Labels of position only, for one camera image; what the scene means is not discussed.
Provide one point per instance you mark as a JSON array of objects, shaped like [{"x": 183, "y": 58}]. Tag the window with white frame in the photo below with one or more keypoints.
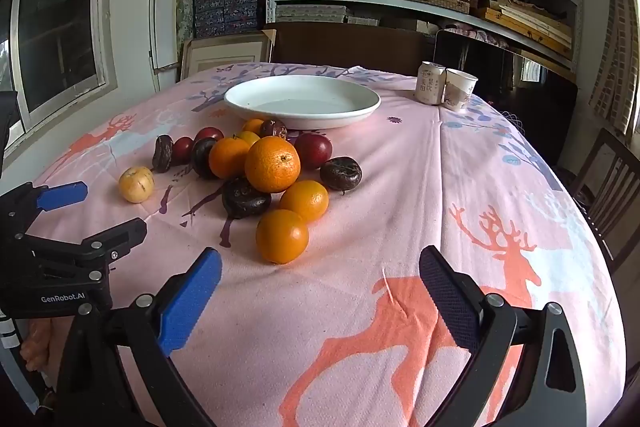
[{"x": 55, "y": 17}]

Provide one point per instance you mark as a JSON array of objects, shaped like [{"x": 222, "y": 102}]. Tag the white plate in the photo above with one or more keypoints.
[{"x": 300, "y": 99}]

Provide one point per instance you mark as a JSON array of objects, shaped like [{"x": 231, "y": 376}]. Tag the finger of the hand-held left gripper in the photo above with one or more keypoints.
[
  {"x": 62, "y": 197},
  {"x": 122, "y": 234}
]

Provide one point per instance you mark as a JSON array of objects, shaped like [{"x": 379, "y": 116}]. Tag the dark purple passion fruit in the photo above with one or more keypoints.
[
  {"x": 202, "y": 157},
  {"x": 340, "y": 173},
  {"x": 162, "y": 153},
  {"x": 245, "y": 199},
  {"x": 273, "y": 128}
]

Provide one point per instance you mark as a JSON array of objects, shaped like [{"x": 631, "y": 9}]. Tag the pale beverage can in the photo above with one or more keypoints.
[{"x": 429, "y": 84}]

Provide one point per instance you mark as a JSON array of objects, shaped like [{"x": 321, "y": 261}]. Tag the dark wooden chair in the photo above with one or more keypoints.
[{"x": 607, "y": 187}]

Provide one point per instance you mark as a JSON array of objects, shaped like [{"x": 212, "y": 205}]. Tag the grey stone slab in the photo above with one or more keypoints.
[{"x": 186, "y": 7}]

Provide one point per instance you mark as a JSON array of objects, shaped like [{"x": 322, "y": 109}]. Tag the glossy black panel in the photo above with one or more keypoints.
[{"x": 500, "y": 64}]

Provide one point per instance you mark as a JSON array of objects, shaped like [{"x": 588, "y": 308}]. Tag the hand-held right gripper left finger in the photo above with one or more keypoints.
[{"x": 190, "y": 302}]

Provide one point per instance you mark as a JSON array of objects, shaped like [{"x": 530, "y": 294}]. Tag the red plum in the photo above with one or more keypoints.
[
  {"x": 315, "y": 150},
  {"x": 182, "y": 149},
  {"x": 209, "y": 134}
]

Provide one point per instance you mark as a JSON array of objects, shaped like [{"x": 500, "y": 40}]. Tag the dark brown wooden board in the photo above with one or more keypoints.
[{"x": 350, "y": 44}]

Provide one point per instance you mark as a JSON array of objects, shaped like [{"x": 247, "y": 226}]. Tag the stack of pale patterned boxes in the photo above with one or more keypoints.
[{"x": 310, "y": 13}]

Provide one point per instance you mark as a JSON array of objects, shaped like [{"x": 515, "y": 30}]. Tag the pink printed tablecloth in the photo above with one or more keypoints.
[{"x": 375, "y": 217}]

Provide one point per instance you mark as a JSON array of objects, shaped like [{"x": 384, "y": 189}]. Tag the person's left hand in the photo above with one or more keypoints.
[{"x": 36, "y": 344}]

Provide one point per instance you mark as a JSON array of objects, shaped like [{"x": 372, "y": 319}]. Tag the pale picture frame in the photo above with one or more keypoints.
[{"x": 225, "y": 52}]

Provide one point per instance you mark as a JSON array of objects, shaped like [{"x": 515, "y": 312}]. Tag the checked patterned curtain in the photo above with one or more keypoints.
[{"x": 620, "y": 47}]

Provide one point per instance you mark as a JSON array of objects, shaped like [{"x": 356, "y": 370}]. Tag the large dimpled orange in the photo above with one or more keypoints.
[{"x": 272, "y": 164}]

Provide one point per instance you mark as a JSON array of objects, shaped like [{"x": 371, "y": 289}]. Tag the stack of blue patterned boxes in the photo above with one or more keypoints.
[{"x": 225, "y": 14}]

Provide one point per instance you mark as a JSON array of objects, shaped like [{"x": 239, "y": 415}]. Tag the printed paper cup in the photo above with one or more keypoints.
[{"x": 459, "y": 89}]

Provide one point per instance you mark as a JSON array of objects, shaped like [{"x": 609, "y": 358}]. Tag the yellow pepino melon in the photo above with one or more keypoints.
[{"x": 135, "y": 183}]

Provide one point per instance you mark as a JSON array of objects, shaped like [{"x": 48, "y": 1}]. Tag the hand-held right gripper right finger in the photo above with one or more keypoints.
[{"x": 450, "y": 302}]

